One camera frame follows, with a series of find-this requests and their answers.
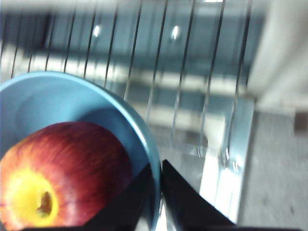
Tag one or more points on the red yellow apple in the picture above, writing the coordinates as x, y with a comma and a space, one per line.
72, 168

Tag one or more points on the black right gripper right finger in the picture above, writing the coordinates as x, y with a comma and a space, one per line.
185, 207

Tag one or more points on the blue ribbed bowl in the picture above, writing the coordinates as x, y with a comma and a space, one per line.
72, 101

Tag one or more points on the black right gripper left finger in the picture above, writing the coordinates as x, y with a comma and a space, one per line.
120, 209

